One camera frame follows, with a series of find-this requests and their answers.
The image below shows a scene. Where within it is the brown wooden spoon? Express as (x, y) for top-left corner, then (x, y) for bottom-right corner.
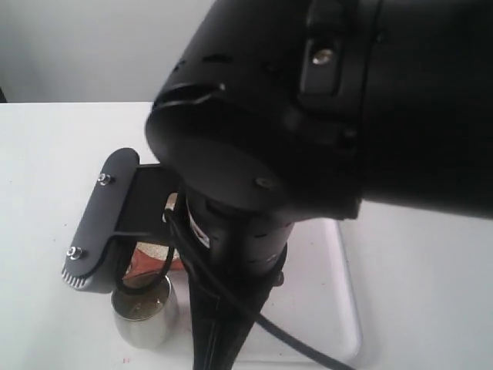
(122, 243), (169, 286)

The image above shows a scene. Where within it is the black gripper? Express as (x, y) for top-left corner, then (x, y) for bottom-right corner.
(174, 188), (293, 369)

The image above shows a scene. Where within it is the white cabinet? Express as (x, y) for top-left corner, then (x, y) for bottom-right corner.
(1, 1), (211, 103)

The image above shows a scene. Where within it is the steel bowl with rice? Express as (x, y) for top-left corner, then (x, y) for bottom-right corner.
(127, 193), (184, 274)

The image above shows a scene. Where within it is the white plastic tray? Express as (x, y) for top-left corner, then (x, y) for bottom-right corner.
(230, 217), (364, 365)

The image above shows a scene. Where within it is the small steel cup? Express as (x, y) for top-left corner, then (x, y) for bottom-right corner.
(111, 277), (179, 349)

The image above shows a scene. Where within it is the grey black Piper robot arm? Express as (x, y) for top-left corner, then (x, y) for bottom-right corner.
(146, 1), (492, 369)

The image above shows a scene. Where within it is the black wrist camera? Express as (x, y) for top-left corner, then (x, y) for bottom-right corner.
(62, 148), (181, 294)

